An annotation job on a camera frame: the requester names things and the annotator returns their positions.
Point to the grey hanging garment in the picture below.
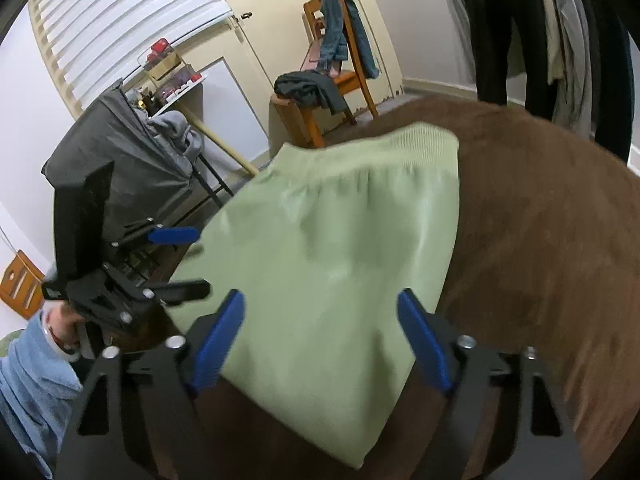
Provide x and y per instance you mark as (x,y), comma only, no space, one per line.
(573,109)

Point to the wooden pole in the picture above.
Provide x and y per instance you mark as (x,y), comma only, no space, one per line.
(223,145)

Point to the dark grey laundry hamper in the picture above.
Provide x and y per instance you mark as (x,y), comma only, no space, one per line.
(153,156)

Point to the light green leather jacket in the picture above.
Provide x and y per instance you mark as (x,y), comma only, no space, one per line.
(320,244)

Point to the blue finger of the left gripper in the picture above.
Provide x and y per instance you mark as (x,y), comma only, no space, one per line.
(180,235)
(176,293)

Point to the person left hand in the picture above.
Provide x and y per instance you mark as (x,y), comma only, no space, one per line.
(60,327)

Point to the cream hanging garment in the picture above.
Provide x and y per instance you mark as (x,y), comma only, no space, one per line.
(554,42)

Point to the dark green garment on chair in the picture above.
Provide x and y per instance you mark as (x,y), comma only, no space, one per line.
(310,88)

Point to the white side table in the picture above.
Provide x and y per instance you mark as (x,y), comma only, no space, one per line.
(215,96)

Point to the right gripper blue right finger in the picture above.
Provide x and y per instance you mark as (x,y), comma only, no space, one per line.
(428,338)

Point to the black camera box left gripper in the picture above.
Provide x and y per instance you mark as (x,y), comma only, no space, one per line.
(79,212)

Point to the blue jeans on chair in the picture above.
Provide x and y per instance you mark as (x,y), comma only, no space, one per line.
(334,46)

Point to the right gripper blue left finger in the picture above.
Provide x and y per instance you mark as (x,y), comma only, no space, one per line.
(215,335)

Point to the dark navy hanging coat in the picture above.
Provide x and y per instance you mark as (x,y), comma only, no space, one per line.
(615,25)

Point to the light blue sleeve forearm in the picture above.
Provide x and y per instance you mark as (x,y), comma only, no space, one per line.
(38,389)

